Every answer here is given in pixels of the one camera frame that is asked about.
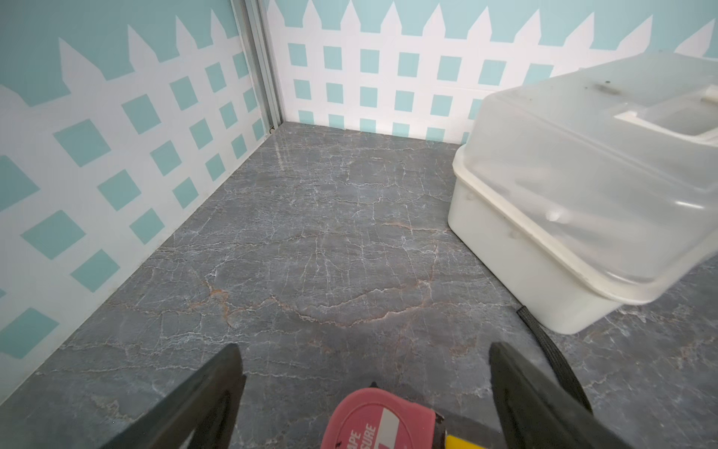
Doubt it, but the white plastic lidded case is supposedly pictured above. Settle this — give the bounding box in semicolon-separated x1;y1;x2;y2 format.
448;54;717;334

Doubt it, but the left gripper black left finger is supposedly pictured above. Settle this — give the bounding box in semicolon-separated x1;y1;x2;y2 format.
103;343;247;448

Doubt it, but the yellow tape measure 3m label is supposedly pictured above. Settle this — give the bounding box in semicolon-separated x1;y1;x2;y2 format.
445;305;594;449

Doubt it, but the left rear aluminium post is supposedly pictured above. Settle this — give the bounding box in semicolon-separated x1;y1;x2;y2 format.
231;0;283;134

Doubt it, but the pink tape measure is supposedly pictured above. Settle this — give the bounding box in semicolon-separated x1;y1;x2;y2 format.
321;387;444;449

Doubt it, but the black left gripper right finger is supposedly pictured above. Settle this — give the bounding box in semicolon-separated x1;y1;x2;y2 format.
489;342;629;448

